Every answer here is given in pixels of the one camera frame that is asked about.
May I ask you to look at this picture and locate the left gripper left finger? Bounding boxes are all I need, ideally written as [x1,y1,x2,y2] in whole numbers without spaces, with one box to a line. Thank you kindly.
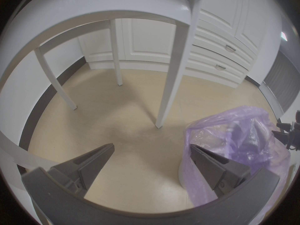
[47,143,115,196]

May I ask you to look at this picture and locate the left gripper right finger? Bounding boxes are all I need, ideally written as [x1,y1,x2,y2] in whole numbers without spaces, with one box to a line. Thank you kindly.
[190,144,252,197]

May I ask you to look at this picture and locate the purple plastic bag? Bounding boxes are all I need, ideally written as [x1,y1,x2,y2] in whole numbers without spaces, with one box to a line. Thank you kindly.
[183,106,291,207]

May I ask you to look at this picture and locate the white trash bin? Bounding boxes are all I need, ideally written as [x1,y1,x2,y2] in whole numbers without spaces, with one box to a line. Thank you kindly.
[179,135,291,207]

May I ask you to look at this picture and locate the white wardrobe with drawers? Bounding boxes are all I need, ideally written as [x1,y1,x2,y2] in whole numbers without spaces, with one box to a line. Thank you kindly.
[77,0,260,89]

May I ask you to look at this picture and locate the white chair with grey seat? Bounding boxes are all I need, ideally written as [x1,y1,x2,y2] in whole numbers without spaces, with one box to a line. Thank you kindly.
[0,0,214,222]

